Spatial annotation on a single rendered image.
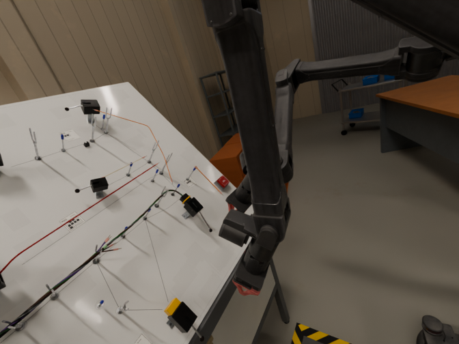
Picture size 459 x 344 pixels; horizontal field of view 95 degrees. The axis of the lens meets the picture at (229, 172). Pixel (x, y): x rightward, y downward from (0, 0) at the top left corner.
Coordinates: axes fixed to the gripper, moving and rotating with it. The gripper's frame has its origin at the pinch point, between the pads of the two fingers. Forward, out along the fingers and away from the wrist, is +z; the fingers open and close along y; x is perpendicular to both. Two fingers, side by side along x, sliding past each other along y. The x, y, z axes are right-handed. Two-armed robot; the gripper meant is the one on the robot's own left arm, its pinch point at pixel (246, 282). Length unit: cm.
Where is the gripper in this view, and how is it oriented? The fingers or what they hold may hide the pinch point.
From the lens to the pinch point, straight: 63.5
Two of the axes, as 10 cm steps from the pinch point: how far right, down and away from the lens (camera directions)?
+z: -1.8, 8.1, 5.6
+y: -4.0, 4.6, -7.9
